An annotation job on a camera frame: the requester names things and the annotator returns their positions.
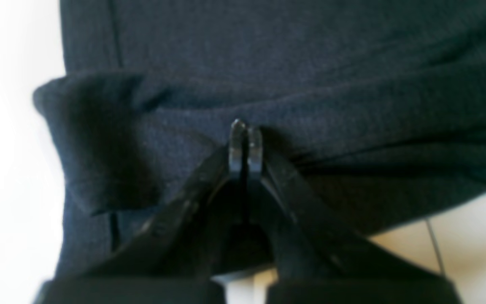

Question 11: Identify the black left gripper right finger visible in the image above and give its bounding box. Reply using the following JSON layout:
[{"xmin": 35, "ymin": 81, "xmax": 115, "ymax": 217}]
[{"xmin": 247, "ymin": 127, "xmax": 395, "ymax": 279}]

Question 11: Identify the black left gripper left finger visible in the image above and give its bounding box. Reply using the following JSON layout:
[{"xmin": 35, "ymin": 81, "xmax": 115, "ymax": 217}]
[{"xmin": 112, "ymin": 119, "xmax": 248, "ymax": 275}]

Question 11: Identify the dark navy T-shirt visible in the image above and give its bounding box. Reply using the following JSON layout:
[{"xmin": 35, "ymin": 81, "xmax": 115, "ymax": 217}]
[{"xmin": 33, "ymin": 0, "xmax": 486, "ymax": 277}]

